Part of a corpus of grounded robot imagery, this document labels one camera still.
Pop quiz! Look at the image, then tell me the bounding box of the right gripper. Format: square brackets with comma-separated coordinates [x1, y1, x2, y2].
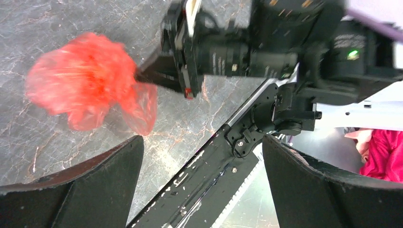
[135, 0, 202, 99]

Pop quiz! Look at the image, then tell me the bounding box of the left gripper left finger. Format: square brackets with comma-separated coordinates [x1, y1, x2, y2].
[0, 136, 144, 228]

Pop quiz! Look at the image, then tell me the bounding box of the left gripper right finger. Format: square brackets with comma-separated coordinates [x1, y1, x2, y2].
[262, 135, 403, 228]

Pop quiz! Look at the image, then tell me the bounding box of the red plastic trash bag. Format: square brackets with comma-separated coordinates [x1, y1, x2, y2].
[25, 32, 157, 135]

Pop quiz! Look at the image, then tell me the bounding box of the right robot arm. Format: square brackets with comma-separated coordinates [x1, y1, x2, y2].
[135, 0, 403, 158]

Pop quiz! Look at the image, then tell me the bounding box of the pink red cloth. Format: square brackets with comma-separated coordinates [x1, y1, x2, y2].
[345, 128, 403, 183]

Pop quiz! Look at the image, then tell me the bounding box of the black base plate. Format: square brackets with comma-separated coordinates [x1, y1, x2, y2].
[128, 124, 263, 228]

